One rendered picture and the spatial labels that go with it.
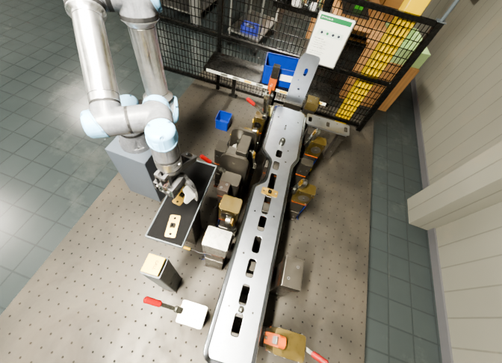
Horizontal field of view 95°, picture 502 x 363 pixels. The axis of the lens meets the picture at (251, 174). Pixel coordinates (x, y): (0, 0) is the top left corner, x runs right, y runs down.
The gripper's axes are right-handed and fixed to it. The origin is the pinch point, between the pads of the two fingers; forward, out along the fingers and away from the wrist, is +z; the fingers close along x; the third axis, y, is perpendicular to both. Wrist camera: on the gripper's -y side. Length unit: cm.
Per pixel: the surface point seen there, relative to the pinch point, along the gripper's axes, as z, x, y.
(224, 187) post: 11.1, 10.9, -15.2
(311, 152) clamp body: 25, 42, -70
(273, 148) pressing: 21, 21, -57
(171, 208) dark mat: 5.1, -0.6, 6.3
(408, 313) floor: 122, 174, -43
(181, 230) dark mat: 5.2, 7.6, 11.5
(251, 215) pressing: 21.2, 26.8, -13.2
